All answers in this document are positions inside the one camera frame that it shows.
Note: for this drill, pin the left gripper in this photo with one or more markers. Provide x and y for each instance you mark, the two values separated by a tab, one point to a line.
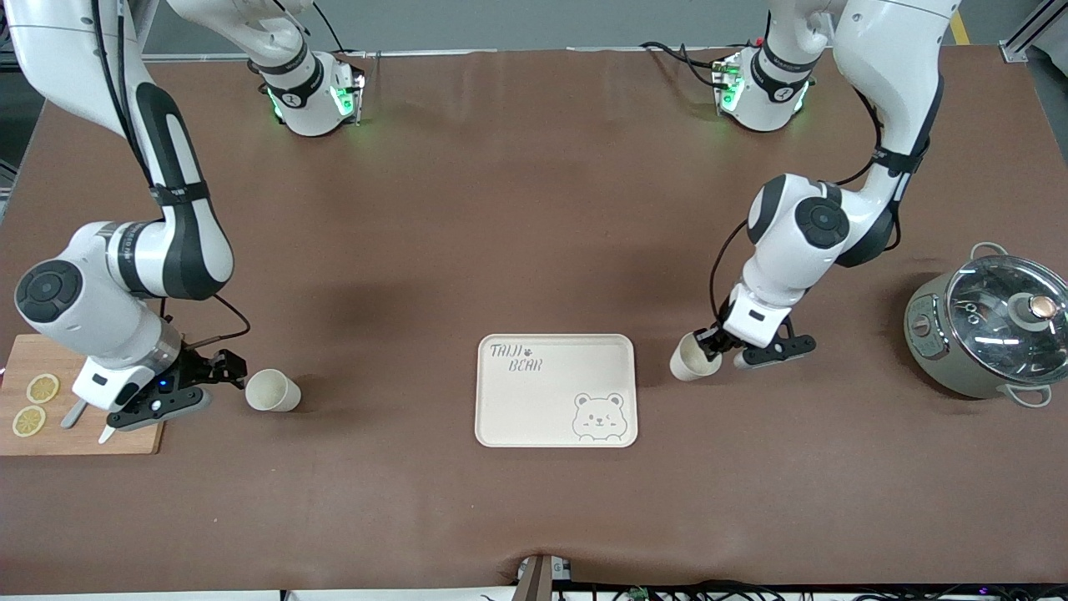
716	340

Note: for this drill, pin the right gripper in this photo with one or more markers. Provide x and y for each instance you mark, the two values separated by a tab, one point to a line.
197	368

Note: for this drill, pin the white IKEA cup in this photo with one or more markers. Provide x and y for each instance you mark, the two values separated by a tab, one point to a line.
688	363
271	391

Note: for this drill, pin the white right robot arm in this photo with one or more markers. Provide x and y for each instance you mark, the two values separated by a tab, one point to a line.
192	242

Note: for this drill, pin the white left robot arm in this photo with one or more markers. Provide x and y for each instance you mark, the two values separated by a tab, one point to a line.
893	50

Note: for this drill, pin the cream bear print tray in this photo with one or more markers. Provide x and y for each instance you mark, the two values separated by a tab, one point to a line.
551	401

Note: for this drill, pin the white plastic knife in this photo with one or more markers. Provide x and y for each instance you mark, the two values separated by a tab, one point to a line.
107	435

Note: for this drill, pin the grey plastic knife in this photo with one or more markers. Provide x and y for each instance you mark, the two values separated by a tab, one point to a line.
73	415

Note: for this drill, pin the yellow lemon slice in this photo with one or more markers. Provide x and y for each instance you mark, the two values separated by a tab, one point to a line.
29	421
42	388

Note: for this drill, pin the wooden cutting board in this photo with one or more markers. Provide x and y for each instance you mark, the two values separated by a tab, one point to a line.
50	442

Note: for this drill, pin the grey pot with glass lid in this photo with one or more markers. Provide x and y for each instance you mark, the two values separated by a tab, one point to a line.
930	351

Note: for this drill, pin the glass pot lid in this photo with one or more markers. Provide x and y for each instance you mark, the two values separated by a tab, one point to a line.
993	317

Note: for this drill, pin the metal table edge bracket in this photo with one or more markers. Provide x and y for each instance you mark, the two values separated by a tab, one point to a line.
541	578

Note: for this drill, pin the aluminium frame profile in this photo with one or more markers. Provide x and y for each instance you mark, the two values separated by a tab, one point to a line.
83	8
1035	29

